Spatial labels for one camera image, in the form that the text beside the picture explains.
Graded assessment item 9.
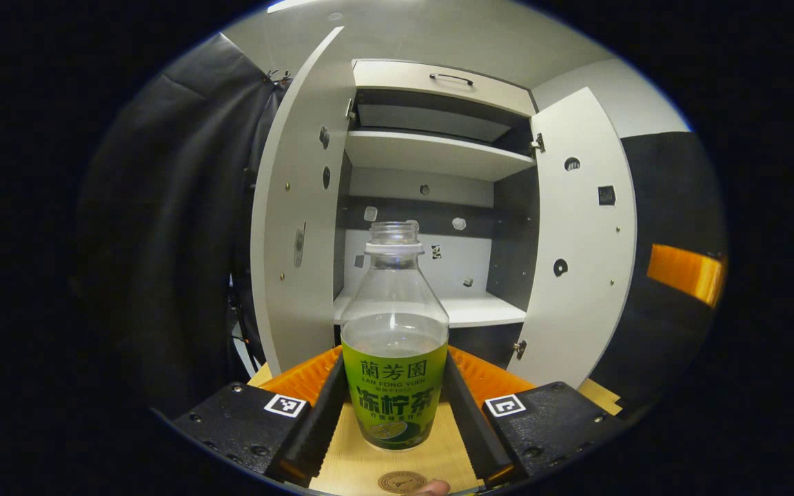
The white cabinet drawer black handle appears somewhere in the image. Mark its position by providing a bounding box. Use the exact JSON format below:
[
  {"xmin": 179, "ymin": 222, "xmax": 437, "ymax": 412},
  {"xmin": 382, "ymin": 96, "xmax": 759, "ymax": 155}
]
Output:
[{"xmin": 352, "ymin": 59, "xmax": 536, "ymax": 118}]

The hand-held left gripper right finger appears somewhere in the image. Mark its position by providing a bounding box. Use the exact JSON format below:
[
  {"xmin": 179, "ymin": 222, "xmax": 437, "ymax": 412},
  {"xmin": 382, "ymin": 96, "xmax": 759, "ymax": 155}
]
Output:
[{"xmin": 444, "ymin": 344, "xmax": 625, "ymax": 486}]

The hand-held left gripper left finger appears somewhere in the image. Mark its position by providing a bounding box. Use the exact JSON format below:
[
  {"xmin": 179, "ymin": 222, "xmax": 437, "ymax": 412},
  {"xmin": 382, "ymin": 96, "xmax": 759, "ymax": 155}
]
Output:
[{"xmin": 173, "ymin": 344, "xmax": 346, "ymax": 486}]

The ceiling light panel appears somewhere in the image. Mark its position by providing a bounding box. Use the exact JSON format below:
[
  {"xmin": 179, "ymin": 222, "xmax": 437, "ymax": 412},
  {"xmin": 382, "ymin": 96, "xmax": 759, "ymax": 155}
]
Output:
[{"xmin": 267, "ymin": 0, "xmax": 329, "ymax": 13}]

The white cabinet door cherry sticker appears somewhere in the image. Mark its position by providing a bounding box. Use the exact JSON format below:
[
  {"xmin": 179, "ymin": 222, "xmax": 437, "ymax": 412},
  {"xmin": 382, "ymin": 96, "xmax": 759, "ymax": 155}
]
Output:
[{"xmin": 507, "ymin": 86, "xmax": 638, "ymax": 390}]

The white cabinet door camera sticker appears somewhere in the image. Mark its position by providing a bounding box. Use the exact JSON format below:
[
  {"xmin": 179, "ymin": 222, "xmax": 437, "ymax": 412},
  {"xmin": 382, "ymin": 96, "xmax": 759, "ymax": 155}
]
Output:
[{"xmin": 250, "ymin": 26, "xmax": 356, "ymax": 376}]

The clear bottle green label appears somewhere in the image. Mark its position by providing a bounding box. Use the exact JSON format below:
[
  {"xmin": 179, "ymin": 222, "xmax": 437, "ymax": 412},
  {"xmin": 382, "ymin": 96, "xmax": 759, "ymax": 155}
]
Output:
[{"xmin": 340, "ymin": 220, "xmax": 450, "ymax": 451}]

